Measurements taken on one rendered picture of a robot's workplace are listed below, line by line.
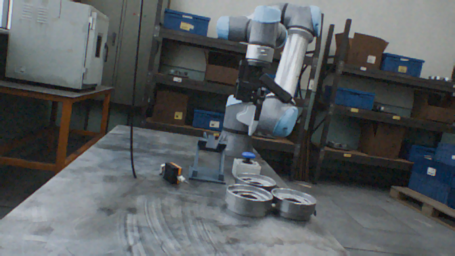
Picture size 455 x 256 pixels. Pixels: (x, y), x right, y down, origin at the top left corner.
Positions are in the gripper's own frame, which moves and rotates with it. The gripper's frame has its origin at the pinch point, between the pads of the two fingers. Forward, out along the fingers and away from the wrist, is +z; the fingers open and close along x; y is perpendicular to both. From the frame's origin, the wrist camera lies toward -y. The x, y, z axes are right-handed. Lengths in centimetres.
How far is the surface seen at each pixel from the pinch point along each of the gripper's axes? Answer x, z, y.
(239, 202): 32.5, 11.2, 6.1
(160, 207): 34.1, 13.9, 22.3
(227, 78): -325, -13, -20
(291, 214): 30.6, 12.8, -6.1
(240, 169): 3.4, 11.1, 2.1
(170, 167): 16.2, 10.1, 21.7
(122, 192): 28.0, 13.9, 31.0
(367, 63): -333, -60, -185
